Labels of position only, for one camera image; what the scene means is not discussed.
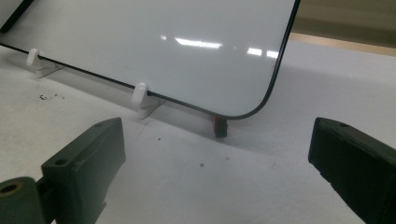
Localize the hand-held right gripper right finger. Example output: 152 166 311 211
307 117 396 224

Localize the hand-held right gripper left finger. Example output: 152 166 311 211
40 117 127 224

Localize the white plastic stand hook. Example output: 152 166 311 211
25 48 65 79
131 81 166 120

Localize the light wooden board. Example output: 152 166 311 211
289 32 396 58

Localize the small dark red object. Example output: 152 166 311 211
212 116 229 139

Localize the white panel with black edge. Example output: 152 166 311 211
0 0 35 35

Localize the whiteboard with black frame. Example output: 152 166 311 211
0 0 302 121

